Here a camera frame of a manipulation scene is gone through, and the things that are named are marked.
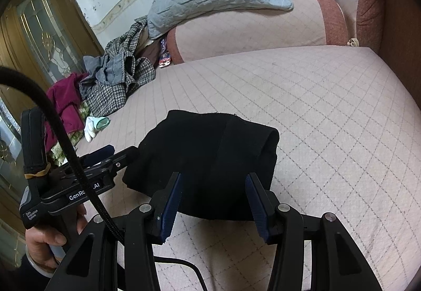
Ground wooden door with glass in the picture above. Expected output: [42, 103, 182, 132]
[0, 0, 107, 153]

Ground white green sock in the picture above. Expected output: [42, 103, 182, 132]
[84, 116, 111, 142]

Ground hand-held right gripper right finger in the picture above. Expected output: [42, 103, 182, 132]
[245, 172, 384, 291]

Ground magenta garment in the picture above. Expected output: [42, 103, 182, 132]
[44, 72, 89, 150]

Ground houndstooth coat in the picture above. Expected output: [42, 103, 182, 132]
[79, 14, 157, 117]

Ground person's left hand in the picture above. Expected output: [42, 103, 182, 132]
[26, 204, 89, 271]

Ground black pants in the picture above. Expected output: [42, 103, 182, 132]
[122, 110, 280, 222]

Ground black cable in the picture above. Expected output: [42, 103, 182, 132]
[0, 66, 127, 244]
[154, 257, 207, 291]

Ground person's left forearm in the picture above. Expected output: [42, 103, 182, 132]
[0, 253, 55, 291]

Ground pale bangle bracelet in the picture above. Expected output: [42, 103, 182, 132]
[26, 245, 55, 275]

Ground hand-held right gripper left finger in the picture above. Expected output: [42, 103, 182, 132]
[44, 172, 183, 291]

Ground colourful packet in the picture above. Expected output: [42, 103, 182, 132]
[158, 39, 172, 68]

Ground pink quilted sofa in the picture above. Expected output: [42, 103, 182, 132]
[71, 0, 421, 291]

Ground green floral cloth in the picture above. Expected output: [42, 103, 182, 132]
[49, 102, 93, 166]

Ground grey denim garment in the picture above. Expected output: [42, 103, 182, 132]
[83, 50, 137, 86]

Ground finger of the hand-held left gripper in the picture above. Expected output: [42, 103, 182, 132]
[80, 144, 116, 167]
[104, 145, 141, 177]

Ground dark brown cloth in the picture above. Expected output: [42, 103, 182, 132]
[138, 41, 165, 65]

